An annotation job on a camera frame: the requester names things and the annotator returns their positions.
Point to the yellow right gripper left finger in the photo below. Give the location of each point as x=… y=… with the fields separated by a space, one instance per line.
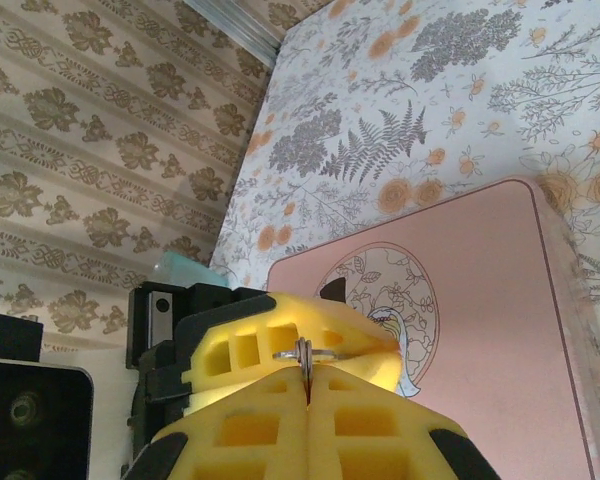
x=240 y=440

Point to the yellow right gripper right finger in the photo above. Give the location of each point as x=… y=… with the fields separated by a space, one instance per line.
x=380 y=440

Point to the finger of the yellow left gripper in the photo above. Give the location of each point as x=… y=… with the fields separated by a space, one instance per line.
x=215 y=350
x=375 y=372

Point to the teal plastic object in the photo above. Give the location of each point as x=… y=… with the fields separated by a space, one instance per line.
x=190 y=272

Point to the floral patterned table cover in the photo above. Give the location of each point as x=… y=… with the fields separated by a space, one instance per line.
x=380 y=75

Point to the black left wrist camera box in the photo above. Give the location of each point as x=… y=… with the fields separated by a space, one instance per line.
x=30 y=425

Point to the aluminium rail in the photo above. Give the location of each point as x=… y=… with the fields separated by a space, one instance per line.
x=240 y=25

